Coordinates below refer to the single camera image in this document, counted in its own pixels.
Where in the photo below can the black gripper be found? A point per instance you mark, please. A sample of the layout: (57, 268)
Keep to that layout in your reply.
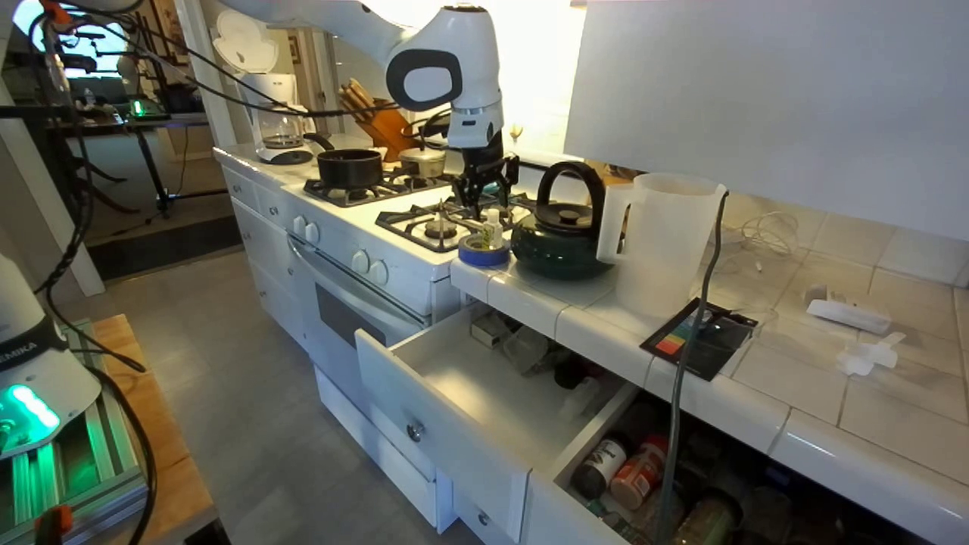
(487, 167)

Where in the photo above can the white kitchen drawer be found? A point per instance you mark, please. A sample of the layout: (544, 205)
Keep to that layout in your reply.
(503, 440)

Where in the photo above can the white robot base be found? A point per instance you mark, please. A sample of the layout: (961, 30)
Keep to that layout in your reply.
(40, 380)

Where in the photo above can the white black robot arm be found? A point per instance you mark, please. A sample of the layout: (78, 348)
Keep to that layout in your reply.
(448, 61)

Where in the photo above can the silver drawer knob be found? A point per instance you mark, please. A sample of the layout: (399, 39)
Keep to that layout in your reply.
(415, 431)

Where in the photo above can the wooden knife block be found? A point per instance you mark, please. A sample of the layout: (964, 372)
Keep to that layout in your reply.
(381, 118)

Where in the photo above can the dark green kettle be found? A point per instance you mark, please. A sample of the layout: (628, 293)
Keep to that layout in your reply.
(557, 241)

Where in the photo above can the white gas stove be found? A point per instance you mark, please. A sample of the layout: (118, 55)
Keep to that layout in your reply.
(337, 270)

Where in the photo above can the large black saucepan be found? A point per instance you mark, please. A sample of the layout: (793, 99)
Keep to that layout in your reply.
(352, 169)

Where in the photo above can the white electric kettle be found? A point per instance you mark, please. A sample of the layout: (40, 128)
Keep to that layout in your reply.
(655, 234)

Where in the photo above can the orange spice jar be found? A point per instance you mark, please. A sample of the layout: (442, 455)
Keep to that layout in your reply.
(640, 472)

